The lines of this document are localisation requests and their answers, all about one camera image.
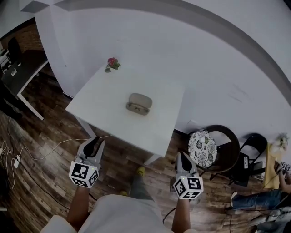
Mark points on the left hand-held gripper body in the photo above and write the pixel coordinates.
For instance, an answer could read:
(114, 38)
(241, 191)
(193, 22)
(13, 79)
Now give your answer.
(84, 174)

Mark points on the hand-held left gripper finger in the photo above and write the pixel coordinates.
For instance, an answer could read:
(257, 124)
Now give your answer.
(88, 149)
(100, 152)

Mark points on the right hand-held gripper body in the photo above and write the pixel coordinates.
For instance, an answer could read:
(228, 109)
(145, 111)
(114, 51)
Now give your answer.
(188, 185)

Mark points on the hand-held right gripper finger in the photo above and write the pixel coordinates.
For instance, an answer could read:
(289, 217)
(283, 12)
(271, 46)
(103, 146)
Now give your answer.
(188, 166)
(179, 165)

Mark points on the eyeglasses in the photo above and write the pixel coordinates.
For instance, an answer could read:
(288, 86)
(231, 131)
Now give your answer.
(130, 106)

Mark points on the brown glasses case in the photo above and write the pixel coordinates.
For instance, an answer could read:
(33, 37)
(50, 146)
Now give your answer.
(141, 99)

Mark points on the person's right forearm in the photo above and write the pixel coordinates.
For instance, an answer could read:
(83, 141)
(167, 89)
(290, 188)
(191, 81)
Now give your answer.
(183, 216)

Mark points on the person's left forearm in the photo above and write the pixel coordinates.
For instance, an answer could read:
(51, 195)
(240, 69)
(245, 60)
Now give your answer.
(78, 207)

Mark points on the floral round cushion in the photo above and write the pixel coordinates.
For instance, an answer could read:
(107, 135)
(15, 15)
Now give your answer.
(202, 150)

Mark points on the person's right yellow shoe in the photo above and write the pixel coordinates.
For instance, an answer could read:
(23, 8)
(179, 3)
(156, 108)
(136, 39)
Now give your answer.
(141, 171)

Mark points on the person's yellow shoe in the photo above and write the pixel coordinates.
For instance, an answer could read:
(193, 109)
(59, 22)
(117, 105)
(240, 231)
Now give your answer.
(123, 193)
(141, 171)

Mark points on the person's left yellow shoe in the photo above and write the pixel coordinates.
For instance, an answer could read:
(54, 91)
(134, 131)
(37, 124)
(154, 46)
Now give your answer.
(123, 193)

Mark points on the person's right trouser leg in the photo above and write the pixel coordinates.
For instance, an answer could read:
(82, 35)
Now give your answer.
(141, 188)

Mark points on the dark round wicker chair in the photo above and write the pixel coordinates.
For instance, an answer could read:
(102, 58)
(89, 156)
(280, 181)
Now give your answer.
(234, 148)

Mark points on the black folding chair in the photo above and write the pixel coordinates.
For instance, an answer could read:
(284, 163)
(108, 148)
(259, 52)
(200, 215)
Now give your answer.
(241, 166)

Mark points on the person's white shirt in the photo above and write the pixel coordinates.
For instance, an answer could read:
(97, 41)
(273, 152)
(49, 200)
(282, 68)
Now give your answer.
(118, 216)

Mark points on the white square table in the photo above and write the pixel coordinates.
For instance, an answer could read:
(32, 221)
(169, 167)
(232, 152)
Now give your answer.
(102, 95)

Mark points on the white paper tag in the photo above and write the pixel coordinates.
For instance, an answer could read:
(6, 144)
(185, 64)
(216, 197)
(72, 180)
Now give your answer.
(246, 162)

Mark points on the white power adapter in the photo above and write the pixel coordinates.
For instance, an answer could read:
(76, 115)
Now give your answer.
(17, 161)

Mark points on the light wooden side table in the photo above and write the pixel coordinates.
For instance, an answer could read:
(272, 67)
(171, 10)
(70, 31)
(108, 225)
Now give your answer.
(269, 173)

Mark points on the small red flower plant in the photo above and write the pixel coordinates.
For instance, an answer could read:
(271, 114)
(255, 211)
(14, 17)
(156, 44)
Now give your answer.
(112, 62)

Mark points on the white flower bouquet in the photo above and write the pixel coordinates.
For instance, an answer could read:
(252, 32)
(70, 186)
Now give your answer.
(280, 141)

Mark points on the small white desk item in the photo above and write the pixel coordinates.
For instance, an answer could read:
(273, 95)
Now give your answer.
(13, 73)

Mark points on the black office chair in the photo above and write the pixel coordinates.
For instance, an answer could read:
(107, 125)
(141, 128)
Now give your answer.
(14, 46)

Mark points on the dark desk with white frame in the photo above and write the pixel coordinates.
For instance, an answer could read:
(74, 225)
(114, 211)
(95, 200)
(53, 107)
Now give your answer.
(25, 68)

